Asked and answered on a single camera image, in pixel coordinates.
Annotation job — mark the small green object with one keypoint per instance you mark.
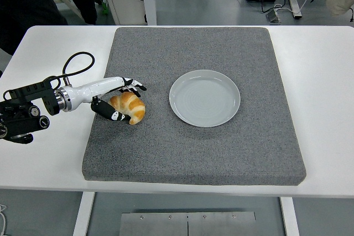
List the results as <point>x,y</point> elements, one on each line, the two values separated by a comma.
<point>104,6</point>

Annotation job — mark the grey power adapter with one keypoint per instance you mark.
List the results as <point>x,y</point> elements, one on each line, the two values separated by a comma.
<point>273,16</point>

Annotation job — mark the grey round plate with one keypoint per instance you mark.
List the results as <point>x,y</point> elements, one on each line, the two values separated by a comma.
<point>204,99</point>

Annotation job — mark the person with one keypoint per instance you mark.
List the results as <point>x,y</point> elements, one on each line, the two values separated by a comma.
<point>25,6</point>

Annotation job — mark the white table leg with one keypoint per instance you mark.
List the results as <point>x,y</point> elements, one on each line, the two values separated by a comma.
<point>290,216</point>
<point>83,214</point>

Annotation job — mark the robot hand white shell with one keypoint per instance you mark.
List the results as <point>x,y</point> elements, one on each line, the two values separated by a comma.
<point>94,89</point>

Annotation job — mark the grey speckled mat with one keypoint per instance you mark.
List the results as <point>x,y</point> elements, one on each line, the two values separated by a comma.
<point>193,153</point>

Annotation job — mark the golden croissant bread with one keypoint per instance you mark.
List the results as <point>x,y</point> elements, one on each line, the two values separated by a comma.
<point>135,107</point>

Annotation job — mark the grey metal plate with screws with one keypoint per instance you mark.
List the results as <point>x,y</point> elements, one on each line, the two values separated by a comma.
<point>166,225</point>

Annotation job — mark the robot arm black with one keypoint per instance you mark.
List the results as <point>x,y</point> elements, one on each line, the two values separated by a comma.
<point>25,109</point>

